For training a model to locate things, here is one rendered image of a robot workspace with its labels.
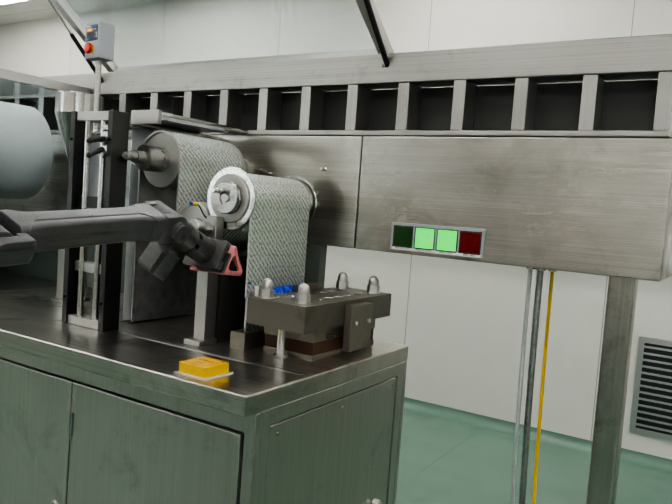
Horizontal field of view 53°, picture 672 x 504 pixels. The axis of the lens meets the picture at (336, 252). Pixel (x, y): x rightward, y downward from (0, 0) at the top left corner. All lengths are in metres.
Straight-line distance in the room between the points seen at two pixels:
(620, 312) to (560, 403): 2.39
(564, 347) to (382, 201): 2.44
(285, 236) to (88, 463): 0.69
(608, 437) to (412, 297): 2.67
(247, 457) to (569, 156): 0.94
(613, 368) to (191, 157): 1.16
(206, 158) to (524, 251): 0.84
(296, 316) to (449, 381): 2.89
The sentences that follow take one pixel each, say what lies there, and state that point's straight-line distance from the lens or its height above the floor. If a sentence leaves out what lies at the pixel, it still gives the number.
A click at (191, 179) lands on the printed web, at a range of 1.76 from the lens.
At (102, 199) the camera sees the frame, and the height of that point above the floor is 1.22.
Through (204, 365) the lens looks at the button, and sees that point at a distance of 1.33.
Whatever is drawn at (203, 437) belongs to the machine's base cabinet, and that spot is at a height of 0.79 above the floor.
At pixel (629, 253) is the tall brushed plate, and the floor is 1.19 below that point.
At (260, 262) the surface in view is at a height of 1.10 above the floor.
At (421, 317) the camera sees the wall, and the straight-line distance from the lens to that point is 4.29.
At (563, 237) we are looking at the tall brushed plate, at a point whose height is 1.22.
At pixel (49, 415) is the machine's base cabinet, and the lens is 1.72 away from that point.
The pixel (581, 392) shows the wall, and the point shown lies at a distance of 4.04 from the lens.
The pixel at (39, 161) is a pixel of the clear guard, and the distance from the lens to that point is 2.44.
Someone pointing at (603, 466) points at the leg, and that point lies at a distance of 1.81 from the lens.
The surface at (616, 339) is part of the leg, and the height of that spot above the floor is 0.98.
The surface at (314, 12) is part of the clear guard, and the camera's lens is 1.85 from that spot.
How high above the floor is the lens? 1.25
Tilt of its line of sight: 4 degrees down
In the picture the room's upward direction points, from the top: 4 degrees clockwise
